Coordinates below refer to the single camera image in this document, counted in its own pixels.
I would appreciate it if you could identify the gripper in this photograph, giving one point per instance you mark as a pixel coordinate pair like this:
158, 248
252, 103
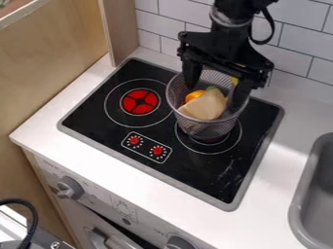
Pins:
225, 48

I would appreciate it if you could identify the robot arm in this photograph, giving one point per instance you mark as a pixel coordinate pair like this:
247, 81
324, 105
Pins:
234, 11

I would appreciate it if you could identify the silver mesh basket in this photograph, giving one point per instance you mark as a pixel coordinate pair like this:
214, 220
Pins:
203, 124

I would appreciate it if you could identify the orange toy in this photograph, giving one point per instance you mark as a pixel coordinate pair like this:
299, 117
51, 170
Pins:
194, 95

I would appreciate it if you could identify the toy stove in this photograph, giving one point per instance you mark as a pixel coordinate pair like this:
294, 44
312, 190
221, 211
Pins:
171, 129

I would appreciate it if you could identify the toy sink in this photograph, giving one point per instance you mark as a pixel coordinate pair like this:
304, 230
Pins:
313, 191

